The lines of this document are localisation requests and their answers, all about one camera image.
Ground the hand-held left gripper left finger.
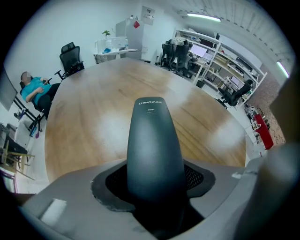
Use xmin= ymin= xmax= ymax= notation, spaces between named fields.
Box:
xmin=18 ymin=158 xmax=153 ymax=240

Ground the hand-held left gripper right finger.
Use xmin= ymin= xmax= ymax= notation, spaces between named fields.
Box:
xmin=183 ymin=142 xmax=300 ymax=240

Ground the red cart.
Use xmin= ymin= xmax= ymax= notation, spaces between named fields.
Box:
xmin=253 ymin=113 xmax=275 ymax=150

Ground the round wooden table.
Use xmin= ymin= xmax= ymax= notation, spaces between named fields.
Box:
xmin=44 ymin=57 xmax=247 ymax=186

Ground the brown cardboard box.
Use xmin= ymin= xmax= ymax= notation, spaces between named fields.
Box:
xmin=269 ymin=76 xmax=300 ymax=144

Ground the white shelving unit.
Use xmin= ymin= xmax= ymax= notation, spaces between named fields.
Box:
xmin=172 ymin=29 xmax=268 ymax=109

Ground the dark display panel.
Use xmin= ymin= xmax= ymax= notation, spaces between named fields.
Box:
xmin=0 ymin=67 xmax=18 ymax=111

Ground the ceiling tube light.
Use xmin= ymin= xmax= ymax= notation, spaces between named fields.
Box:
xmin=276 ymin=60 xmax=290 ymax=78
xmin=186 ymin=13 xmax=222 ymax=23

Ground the computer monitor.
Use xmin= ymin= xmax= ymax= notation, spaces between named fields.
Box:
xmin=190 ymin=44 xmax=209 ymax=58

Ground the black mesh office chair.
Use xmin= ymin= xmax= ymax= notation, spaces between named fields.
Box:
xmin=54 ymin=42 xmax=85 ymax=81

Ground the small white desk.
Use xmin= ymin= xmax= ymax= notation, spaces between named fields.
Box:
xmin=93 ymin=48 xmax=138 ymax=64

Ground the white refrigerator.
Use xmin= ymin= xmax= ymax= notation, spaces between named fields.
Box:
xmin=115 ymin=18 xmax=145 ymax=62

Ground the wooden frame stand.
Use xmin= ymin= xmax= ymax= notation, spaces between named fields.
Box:
xmin=0 ymin=138 xmax=36 ymax=181

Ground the white wall poster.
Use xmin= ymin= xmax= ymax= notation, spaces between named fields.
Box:
xmin=141 ymin=5 xmax=156 ymax=26

